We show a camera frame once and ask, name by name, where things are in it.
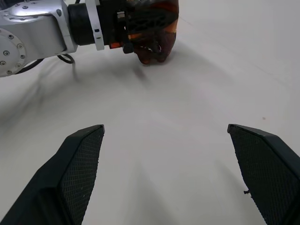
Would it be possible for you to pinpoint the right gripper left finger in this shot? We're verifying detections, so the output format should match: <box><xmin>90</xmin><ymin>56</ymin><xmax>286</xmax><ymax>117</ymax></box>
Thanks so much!
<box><xmin>0</xmin><ymin>124</ymin><xmax>105</xmax><ymax>225</ymax></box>

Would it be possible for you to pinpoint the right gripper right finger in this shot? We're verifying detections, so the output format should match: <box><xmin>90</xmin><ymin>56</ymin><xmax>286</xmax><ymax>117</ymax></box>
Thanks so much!
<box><xmin>226</xmin><ymin>124</ymin><xmax>300</xmax><ymax>225</ymax></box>

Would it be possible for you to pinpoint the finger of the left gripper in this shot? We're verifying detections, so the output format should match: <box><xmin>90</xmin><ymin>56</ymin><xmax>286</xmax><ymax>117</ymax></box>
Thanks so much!
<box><xmin>126</xmin><ymin>9</ymin><xmax>179</xmax><ymax>33</ymax></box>

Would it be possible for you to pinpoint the dark drink bottle red cap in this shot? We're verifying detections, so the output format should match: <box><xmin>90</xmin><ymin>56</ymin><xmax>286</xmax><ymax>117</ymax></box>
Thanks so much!
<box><xmin>127</xmin><ymin>0</ymin><xmax>180</xmax><ymax>66</ymax></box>

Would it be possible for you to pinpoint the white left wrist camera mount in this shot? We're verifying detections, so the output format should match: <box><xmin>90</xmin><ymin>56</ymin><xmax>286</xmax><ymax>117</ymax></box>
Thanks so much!
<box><xmin>84</xmin><ymin>0</ymin><xmax>105</xmax><ymax>51</ymax></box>

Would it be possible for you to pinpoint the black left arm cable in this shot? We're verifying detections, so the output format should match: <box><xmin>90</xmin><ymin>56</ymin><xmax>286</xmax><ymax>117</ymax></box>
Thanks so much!
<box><xmin>20</xmin><ymin>53</ymin><xmax>76</xmax><ymax>72</ymax></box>

